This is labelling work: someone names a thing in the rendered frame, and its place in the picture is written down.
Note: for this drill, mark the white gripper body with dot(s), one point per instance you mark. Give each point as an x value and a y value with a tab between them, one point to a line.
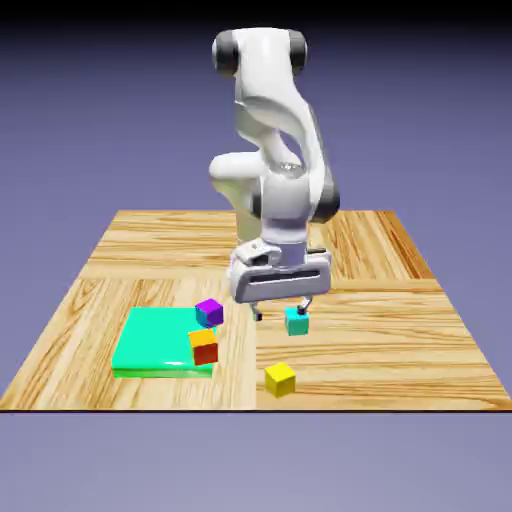
280	280

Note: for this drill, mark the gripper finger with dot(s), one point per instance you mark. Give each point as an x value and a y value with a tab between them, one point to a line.
304	305
256	311

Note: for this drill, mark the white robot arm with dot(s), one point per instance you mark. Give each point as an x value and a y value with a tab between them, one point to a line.
276	120

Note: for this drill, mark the small cyan cube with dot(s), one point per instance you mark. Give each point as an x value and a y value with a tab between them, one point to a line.
297	323

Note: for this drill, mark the small purple cube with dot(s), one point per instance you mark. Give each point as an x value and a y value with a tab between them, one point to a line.
209	312

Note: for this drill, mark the small orange cube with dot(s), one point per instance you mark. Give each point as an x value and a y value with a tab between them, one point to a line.
204	346

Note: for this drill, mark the small yellow cube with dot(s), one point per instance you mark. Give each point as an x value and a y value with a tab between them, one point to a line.
280	379

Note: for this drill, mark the large green box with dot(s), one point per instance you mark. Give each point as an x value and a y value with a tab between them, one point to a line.
154	344

